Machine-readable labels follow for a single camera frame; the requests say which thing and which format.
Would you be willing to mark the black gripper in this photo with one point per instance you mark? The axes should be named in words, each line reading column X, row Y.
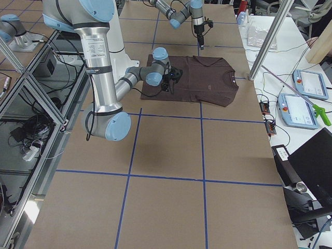
column 169, row 78
column 198, row 31

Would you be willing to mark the brown t-shirt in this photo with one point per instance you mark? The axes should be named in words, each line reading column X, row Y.
column 206, row 79

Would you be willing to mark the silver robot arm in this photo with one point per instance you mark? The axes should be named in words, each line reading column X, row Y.
column 191, row 9
column 91, row 21

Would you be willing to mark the silver foil bag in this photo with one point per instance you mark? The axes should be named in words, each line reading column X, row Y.
column 256, row 36

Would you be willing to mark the orange circuit board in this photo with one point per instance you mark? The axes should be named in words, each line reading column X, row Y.
column 264, row 107
column 270, row 127

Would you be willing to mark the far teach pendant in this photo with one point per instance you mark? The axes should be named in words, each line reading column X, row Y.
column 310, row 84

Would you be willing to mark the teach pendant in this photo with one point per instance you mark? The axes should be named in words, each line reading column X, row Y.
column 310, row 84
column 296, row 112

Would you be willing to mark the near teach pendant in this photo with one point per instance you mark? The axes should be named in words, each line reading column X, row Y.
column 296, row 112

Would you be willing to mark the wooden beam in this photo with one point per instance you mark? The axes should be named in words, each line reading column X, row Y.
column 320, row 42

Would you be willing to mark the black laptop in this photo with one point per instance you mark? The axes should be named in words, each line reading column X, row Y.
column 312, row 163

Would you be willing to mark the white power strip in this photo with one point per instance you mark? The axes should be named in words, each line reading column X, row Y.
column 31, row 153

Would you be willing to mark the black monitor stand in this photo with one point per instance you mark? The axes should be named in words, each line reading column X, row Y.
column 308, row 216

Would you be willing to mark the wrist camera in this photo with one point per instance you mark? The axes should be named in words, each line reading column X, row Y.
column 208, row 22
column 175, row 74

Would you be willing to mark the aluminium frame post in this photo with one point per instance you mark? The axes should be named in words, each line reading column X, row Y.
column 276, row 24

